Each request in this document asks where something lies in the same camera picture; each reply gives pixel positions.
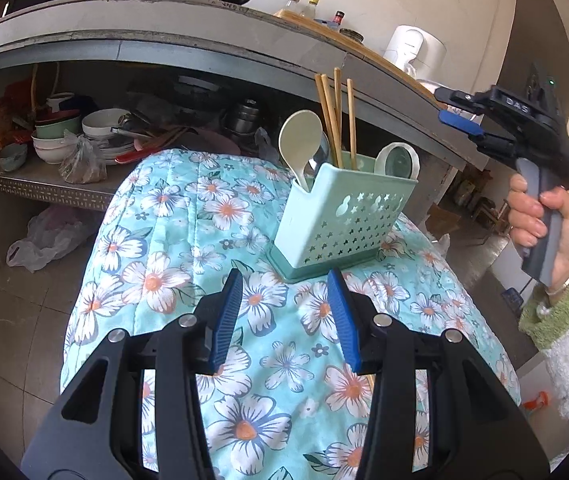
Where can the cardboard box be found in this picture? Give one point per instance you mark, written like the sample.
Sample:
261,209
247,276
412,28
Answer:
447,217

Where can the white pan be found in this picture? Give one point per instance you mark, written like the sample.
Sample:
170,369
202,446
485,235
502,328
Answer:
107,122

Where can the plastic bag with food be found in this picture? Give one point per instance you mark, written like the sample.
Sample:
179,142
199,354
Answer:
82,162

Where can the green perforated utensil holder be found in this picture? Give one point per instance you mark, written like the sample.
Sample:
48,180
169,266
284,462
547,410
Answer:
339,220

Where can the clear glass bottle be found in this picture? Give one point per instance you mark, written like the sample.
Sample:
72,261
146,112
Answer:
292,2
311,7

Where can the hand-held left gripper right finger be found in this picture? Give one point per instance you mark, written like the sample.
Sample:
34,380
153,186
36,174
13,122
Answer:
345,320

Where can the person's right hand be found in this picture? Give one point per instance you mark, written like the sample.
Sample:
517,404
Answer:
564,220

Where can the red-capped dark bottle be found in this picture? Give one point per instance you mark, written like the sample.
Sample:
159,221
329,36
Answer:
337,19

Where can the stack of bowls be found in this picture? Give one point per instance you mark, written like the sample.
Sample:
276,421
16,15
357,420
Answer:
54,140

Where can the white electric kettle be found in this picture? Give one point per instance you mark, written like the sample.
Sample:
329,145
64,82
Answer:
414,50

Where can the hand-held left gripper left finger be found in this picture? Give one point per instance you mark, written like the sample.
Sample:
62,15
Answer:
227,320

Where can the bundle of bamboo chopsticks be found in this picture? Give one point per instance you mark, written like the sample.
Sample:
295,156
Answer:
337,110

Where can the teal floral blanket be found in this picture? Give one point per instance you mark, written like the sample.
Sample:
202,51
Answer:
179,240

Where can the small teal bowl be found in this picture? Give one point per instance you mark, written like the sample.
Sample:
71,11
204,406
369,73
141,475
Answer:
12,156

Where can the metal spoon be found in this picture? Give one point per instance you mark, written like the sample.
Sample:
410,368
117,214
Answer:
318,157

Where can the white plastic bag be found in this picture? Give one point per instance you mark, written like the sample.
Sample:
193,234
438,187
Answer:
47,237

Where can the white wide-bowl spoon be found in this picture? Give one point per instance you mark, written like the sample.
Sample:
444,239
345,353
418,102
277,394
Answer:
397,160

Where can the red packet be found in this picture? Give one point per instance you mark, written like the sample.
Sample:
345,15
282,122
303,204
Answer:
7,115

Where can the grey concrete counter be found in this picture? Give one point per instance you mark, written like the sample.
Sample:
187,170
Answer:
164,25

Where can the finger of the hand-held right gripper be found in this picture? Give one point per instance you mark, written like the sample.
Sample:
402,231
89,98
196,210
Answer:
456,96
456,121

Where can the steel pot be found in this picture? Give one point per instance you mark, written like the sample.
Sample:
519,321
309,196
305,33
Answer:
242,117

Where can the white oval rice spoon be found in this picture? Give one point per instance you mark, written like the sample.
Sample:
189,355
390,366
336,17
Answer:
298,135

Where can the orange plastic object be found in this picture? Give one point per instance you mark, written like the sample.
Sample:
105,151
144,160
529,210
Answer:
534,402

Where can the wooden cutting board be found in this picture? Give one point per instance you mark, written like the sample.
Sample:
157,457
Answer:
364,55

